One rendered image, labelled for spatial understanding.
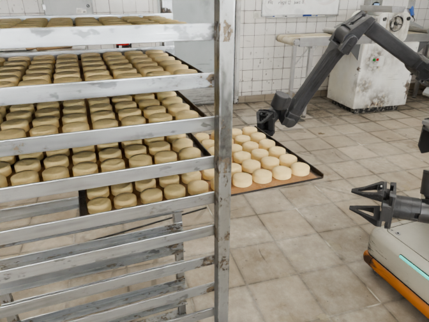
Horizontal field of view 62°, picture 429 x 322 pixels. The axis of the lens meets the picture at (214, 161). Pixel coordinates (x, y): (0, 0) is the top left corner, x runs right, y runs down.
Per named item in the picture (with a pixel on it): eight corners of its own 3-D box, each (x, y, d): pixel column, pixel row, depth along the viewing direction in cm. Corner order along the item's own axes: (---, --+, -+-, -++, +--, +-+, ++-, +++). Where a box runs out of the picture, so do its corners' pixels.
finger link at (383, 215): (346, 222, 91) (387, 229, 88) (349, 199, 88) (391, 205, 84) (350, 207, 97) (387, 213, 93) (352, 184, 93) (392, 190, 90)
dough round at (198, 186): (187, 186, 88) (186, 179, 88) (207, 186, 89) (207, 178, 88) (188, 197, 84) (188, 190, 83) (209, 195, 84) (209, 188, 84)
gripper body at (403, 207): (381, 229, 88) (415, 234, 86) (387, 194, 84) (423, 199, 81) (382, 213, 94) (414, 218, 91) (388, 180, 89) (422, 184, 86)
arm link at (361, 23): (369, 9, 122) (355, 1, 129) (341, 44, 128) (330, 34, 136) (442, 67, 142) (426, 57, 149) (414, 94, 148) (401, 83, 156)
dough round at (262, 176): (268, 174, 95) (269, 167, 94) (274, 183, 90) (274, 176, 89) (249, 176, 94) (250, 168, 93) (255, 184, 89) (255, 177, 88)
